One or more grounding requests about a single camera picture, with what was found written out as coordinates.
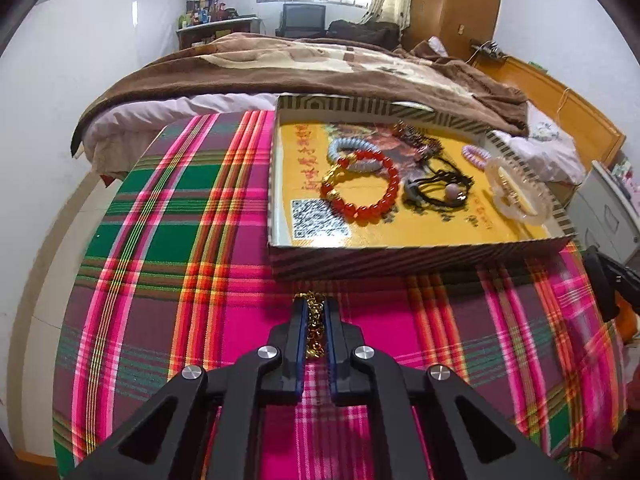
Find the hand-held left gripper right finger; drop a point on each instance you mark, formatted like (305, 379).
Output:
(332, 350)

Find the group of bottles on desk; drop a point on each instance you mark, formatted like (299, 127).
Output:
(200, 12)

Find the dark wooden desk with clutter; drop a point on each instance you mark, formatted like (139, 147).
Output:
(220, 27)

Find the wooden wardrobe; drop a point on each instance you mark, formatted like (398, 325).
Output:
(450, 0)

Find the brown blanket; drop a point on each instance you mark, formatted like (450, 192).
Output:
(250, 70)

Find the pink plaid cloth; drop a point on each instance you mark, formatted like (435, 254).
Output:
(175, 260)

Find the power strip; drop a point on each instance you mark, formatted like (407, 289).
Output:
(487, 50)

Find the yellow striped cardboard box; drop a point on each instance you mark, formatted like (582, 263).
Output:
(425, 227)

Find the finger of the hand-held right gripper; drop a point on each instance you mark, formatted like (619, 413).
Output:
(600, 285)

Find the white cabinet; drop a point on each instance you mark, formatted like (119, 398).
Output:
(610, 210)

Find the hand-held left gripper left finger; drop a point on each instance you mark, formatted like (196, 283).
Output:
(300, 345)

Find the wooden headboard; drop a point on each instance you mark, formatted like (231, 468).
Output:
(575, 110)

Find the black office chair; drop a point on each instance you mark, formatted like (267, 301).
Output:
(302, 17)

